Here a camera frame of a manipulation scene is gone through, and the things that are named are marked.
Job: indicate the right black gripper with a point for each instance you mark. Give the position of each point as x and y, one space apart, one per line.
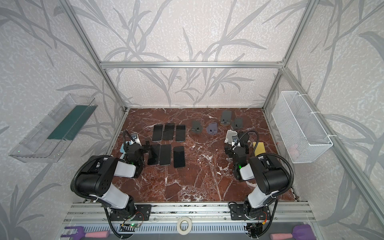
233 149

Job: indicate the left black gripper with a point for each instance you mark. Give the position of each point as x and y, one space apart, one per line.
139 147

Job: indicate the black folding phone stand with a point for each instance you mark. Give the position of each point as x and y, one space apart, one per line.
243 138

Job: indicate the white phone stand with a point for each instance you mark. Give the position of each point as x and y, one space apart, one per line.
229 136

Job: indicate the wood ring grey stand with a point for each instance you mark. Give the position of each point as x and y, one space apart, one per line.
226 118

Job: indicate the black phone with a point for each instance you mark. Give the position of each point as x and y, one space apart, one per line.
168 133
179 157
180 133

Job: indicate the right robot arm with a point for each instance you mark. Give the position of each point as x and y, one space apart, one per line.
273 174

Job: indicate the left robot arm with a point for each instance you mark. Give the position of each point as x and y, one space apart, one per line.
94 178

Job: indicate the grey round stand back right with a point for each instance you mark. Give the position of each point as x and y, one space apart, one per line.
212 128

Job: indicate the grey round stand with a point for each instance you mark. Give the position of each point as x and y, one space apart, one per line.
212 128
196 127

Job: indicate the grey round stand back left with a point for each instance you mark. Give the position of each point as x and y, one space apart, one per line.
196 127

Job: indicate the yellow green sponge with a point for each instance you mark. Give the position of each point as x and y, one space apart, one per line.
258 148

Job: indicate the white tape roll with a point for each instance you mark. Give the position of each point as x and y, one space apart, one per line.
184 226

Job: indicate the purple pink brush left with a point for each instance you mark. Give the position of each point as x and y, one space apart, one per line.
80 233

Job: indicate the purple pink scoop right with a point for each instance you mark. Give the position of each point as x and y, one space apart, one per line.
300 232

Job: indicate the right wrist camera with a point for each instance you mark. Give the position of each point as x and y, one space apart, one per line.
235 140

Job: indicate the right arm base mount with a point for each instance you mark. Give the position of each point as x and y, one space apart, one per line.
242 211

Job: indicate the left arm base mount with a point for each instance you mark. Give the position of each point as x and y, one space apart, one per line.
140 212

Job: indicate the white wire wall basket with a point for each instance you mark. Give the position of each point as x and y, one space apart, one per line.
303 135

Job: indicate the clear plastic wall shelf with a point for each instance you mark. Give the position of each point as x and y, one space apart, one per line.
48 141

